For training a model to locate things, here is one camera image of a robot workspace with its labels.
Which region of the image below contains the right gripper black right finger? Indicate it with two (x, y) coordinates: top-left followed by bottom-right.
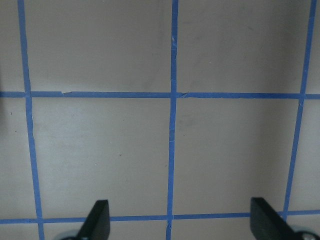
(250, 197), (296, 240)

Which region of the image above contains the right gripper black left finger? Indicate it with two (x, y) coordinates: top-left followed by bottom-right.
(75, 199), (111, 240)

